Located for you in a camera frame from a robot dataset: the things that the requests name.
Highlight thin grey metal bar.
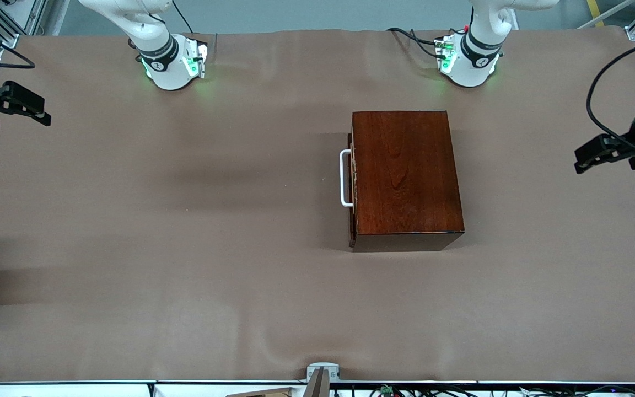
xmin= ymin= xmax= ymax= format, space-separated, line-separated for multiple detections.
xmin=578 ymin=0 xmax=635 ymax=29

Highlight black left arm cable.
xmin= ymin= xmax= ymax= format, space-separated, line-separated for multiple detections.
xmin=586 ymin=36 xmax=635 ymax=160

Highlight black right base cable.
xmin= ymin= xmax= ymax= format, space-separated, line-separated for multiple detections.
xmin=171 ymin=0 xmax=197 ymax=35

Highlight dark wooden cabinet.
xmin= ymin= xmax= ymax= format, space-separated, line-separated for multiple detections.
xmin=349 ymin=110 xmax=466 ymax=253

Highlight wooden drawer with white handle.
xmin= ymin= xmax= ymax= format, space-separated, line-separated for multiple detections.
xmin=340 ymin=132 xmax=358 ymax=247

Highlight black left base cables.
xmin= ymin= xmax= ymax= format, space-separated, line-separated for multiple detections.
xmin=386 ymin=26 xmax=450 ymax=58

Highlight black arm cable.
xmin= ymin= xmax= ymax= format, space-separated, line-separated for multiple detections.
xmin=0 ymin=22 xmax=36 ymax=69
xmin=586 ymin=36 xmax=635 ymax=160

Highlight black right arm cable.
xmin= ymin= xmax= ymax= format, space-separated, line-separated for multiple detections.
xmin=0 ymin=22 xmax=36 ymax=69

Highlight brown table cover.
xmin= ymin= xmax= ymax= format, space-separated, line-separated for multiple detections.
xmin=0 ymin=28 xmax=635 ymax=384

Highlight brown cardboard piece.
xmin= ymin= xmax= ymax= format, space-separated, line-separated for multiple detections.
xmin=226 ymin=387 xmax=296 ymax=397

